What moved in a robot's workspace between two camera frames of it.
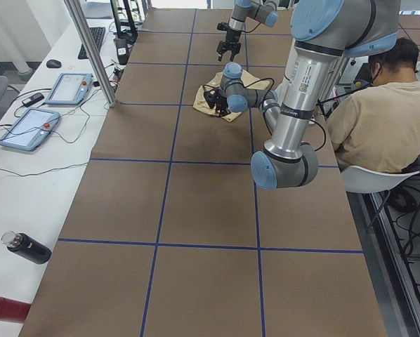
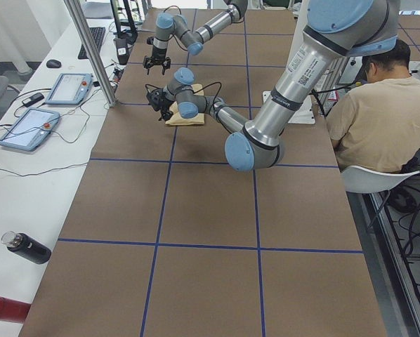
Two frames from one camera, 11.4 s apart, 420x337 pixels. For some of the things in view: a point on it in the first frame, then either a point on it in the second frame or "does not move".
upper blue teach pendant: x=70 y=89 does not move
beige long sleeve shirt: x=201 y=104 -> x=178 y=119
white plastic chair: x=359 y=180 does not move
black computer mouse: x=53 y=64 does not move
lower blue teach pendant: x=29 y=128 does not move
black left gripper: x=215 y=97 -> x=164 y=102
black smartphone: x=34 y=99 does not move
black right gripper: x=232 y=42 -> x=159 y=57
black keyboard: x=97 y=35 does not move
